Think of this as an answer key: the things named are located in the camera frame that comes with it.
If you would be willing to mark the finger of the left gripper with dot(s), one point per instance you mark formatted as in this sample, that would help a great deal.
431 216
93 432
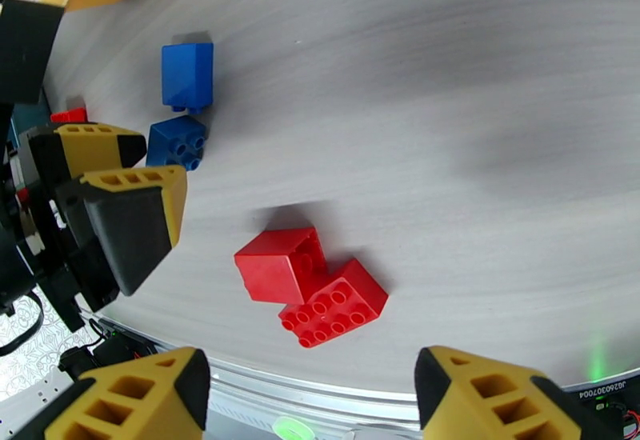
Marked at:
90 146
130 228

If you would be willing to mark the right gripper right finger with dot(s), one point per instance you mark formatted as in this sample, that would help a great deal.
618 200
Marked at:
490 403

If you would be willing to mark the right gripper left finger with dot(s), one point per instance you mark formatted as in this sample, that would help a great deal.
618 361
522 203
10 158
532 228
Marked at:
125 403

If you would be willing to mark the long red lego brick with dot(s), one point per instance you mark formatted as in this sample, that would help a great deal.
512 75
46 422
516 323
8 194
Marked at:
70 116
345 303

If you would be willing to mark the small blue lego brick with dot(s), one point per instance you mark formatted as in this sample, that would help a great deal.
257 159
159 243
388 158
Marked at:
177 142
187 76

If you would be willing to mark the small red lego brick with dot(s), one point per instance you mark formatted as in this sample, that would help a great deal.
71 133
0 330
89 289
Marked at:
280 266

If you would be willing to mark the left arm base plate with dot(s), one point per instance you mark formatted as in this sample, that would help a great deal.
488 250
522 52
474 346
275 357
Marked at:
120 348

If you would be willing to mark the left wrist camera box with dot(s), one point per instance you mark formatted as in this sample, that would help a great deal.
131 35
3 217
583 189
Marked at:
27 48

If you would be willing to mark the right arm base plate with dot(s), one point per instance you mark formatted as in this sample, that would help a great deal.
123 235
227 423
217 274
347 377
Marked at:
610 403

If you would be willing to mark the aluminium mounting rail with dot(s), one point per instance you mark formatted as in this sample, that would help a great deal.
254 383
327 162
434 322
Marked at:
300 396

